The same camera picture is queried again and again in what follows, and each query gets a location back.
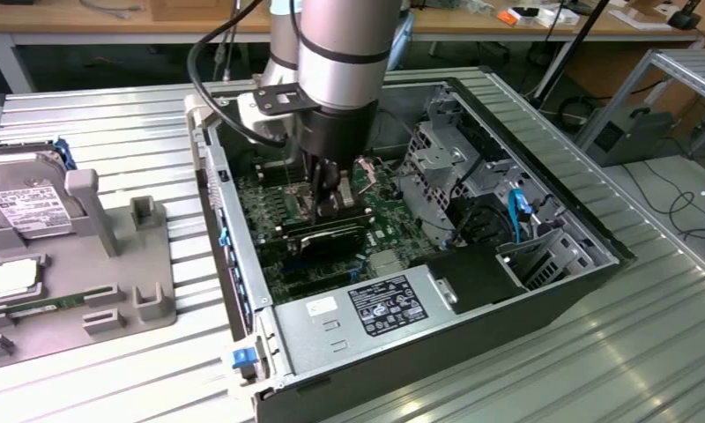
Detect silver CPU chip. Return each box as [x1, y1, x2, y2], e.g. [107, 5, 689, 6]
[0, 262, 39, 299]

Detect black floor cable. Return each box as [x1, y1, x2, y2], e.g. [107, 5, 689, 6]
[621, 160, 705, 252]

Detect green Nvidia graphics card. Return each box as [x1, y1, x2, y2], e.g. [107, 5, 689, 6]
[282, 216, 371, 260]

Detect metal socket cover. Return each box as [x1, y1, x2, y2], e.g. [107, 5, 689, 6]
[351, 154, 383, 189]

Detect black plastic fan shroud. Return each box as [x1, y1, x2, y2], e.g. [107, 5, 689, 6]
[410, 244, 530, 315]

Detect beige plastic block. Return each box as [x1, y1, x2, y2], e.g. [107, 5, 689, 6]
[183, 93, 215, 129]

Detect blue SATA wire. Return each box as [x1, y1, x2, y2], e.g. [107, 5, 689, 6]
[506, 188, 533, 243]

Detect black and white box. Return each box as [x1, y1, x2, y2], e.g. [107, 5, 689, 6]
[507, 4, 545, 26]

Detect thin metal locking lever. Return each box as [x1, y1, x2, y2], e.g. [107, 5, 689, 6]
[279, 152, 299, 195]

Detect silver perforated disk bay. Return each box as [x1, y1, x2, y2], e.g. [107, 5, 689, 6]
[495, 226, 589, 293]

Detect silver power supply unit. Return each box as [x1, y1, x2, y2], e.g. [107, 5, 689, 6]
[273, 263, 459, 375]

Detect black open PC case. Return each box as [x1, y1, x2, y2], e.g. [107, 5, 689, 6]
[190, 77, 635, 423]

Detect aluminium profile frame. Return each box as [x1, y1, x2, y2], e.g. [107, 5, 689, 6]
[574, 48, 705, 155]

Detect flat white box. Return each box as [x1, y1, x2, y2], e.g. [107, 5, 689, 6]
[537, 9, 581, 26]

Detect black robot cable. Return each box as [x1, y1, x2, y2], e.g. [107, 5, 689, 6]
[185, 0, 306, 149]

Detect small black device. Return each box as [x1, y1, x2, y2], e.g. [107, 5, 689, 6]
[666, 0, 705, 30]

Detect cardboard with white paper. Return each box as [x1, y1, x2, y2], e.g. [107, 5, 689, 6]
[609, 0, 674, 31]

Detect black tripod pole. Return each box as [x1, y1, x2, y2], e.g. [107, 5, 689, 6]
[531, 0, 611, 100]

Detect blue case latch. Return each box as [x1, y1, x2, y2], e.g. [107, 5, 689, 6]
[229, 346, 258, 369]

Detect long black expansion slot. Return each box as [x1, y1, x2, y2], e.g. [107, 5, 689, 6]
[285, 271, 357, 295]

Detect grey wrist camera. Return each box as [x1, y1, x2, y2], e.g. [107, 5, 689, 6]
[233, 82, 325, 143]

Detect silver hard disk drive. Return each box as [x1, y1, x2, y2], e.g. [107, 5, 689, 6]
[0, 139, 78, 241]

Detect grey computer tower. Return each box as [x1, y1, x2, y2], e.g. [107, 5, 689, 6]
[583, 105, 691, 167]

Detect green Dell motherboard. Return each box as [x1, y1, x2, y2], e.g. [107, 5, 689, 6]
[233, 153, 442, 305]

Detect black RAM stick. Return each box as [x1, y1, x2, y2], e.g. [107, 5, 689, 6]
[281, 215, 370, 237]

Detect silver metal drive cage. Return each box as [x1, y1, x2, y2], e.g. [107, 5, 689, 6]
[395, 118, 510, 233]

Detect wooden desk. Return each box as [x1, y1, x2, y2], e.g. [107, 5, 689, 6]
[0, 0, 705, 93]

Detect grey plastic parts rack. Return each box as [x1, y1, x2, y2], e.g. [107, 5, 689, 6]
[0, 168, 181, 367]

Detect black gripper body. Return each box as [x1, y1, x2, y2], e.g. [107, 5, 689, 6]
[297, 100, 379, 171]

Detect silver finned chipset heatsink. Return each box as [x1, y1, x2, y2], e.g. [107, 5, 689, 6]
[367, 251, 406, 271]

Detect green RAM stick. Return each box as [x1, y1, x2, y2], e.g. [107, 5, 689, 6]
[2, 293, 89, 316]

